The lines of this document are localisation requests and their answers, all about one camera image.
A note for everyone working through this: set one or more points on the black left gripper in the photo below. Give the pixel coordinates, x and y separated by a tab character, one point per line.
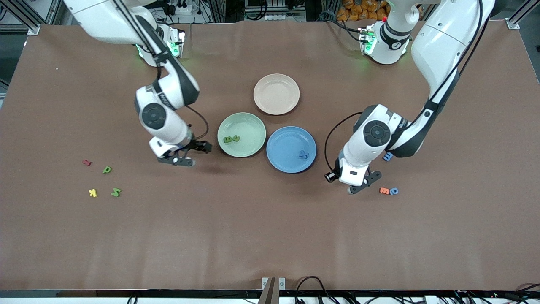
334	173

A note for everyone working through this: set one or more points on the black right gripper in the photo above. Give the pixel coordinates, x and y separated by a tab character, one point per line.
197	145

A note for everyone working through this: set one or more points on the blue foam letter x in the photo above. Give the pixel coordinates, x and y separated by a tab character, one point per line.
303	154

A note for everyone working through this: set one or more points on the blue foam letter m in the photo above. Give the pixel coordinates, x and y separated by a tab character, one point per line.
387	157

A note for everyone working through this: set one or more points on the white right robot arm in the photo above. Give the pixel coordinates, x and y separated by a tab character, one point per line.
105	21

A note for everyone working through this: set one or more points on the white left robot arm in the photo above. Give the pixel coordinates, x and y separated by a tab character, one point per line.
443	42

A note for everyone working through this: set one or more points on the green plate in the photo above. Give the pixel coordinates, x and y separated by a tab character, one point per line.
249	126

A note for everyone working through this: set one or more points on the orange foam letter E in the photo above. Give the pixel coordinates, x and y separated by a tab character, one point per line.
384	191

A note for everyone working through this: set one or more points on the blue plate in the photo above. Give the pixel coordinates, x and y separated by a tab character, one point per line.
287	143

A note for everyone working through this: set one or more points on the brown table mat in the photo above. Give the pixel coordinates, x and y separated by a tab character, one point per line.
270	232

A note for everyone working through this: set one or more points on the pink plate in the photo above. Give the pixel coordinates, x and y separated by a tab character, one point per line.
276	93

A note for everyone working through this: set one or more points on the green foam letter Z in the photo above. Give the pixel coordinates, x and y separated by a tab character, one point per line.
116	192

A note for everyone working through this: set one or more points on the white power strip with plugs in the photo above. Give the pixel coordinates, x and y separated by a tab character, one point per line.
185	10

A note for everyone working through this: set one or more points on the long white power strip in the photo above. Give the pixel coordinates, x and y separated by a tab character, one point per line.
278	17

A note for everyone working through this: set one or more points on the pile of orange objects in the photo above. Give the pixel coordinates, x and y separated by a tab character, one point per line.
358	10

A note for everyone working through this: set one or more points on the small metal bracket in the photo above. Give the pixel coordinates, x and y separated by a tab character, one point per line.
282	282

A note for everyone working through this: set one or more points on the grey wedge-shaped post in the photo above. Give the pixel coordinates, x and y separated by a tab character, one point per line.
270	293

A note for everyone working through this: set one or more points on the aluminium frame profile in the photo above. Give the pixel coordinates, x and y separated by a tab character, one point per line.
33	28
517	19

